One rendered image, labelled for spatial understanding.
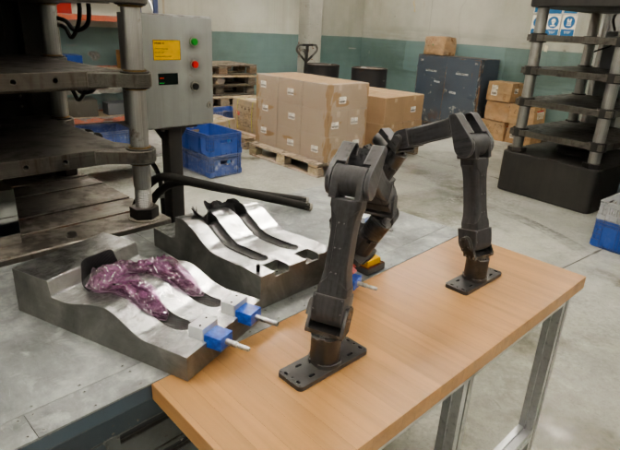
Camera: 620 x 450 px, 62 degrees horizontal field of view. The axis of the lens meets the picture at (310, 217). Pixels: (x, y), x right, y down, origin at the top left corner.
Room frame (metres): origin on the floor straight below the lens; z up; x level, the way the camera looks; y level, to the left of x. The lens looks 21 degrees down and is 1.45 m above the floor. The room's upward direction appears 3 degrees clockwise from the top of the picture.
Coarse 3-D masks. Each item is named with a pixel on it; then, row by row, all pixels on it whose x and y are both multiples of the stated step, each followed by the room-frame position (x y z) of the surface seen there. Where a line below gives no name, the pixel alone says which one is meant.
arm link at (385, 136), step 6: (378, 132) 1.65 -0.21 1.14; (384, 132) 1.63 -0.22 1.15; (390, 132) 1.64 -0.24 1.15; (378, 138) 1.64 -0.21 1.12; (384, 138) 1.63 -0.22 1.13; (390, 138) 1.60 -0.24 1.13; (396, 138) 1.54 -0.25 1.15; (378, 144) 1.63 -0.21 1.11; (384, 144) 1.61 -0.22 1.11; (390, 144) 1.57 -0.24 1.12; (396, 144) 1.54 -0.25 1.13; (396, 150) 1.55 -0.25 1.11; (402, 150) 1.56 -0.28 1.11; (408, 150) 1.58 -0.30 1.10
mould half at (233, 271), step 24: (192, 216) 1.35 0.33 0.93; (216, 216) 1.37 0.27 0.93; (264, 216) 1.44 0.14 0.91; (168, 240) 1.37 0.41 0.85; (192, 240) 1.29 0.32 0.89; (216, 240) 1.28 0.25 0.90; (240, 240) 1.31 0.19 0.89; (288, 240) 1.33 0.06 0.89; (312, 240) 1.33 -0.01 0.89; (216, 264) 1.21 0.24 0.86; (240, 264) 1.15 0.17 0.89; (264, 264) 1.16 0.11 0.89; (288, 264) 1.16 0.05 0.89; (312, 264) 1.22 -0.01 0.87; (240, 288) 1.14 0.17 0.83; (264, 288) 1.10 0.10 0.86; (288, 288) 1.16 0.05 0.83
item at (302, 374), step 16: (320, 336) 0.87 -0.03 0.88; (320, 352) 0.86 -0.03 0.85; (336, 352) 0.87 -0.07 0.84; (352, 352) 0.92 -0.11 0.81; (288, 368) 0.86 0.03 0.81; (304, 368) 0.86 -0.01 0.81; (320, 368) 0.86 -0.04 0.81; (336, 368) 0.86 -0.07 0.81; (288, 384) 0.82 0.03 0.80; (304, 384) 0.81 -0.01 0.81
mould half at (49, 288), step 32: (64, 256) 1.10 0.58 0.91; (128, 256) 1.18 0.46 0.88; (32, 288) 1.00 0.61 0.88; (64, 288) 1.01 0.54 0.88; (160, 288) 1.01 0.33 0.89; (64, 320) 0.96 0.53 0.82; (96, 320) 0.91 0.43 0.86; (128, 320) 0.89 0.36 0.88; (192, 320) 0.94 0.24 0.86; (224, 320) 0.95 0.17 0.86; (128, 352) 0.88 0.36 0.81; (160, 352) 0.84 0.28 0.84; (192, 352) 0.83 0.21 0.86
